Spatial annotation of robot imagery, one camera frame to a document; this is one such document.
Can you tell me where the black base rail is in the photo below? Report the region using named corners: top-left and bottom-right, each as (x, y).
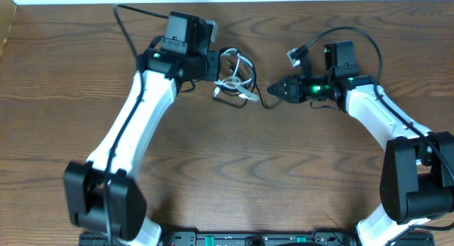
top-left (78, 231), bottom-right (435, 246)

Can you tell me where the left camera cable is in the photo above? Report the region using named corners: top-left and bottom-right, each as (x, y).
top-left (101, 3), bottom-right (170, 246)

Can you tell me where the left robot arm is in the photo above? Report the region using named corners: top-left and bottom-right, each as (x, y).
top-left (63, 11), bottom-right (220, 245)

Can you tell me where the camera cable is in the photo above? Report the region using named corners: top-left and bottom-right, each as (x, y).
top-left (294, 26), bottom-right (454, 246)
top-left (101, 3), bottom-right (170, 246)

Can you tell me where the right camera cable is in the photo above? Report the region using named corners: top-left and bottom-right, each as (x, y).
top-left (294, 26), bottom-right (454, 246)

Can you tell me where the black usb cable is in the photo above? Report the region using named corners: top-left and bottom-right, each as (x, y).
top-left (211, 45), bottom-right (283, 111)

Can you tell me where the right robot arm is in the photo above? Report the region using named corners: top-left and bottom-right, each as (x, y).
top-left (267, 41), bottom-right (453, 245)

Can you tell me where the white usb cable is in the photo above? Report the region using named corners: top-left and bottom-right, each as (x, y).
top-left (212, 47), bottom-right (260, 103)

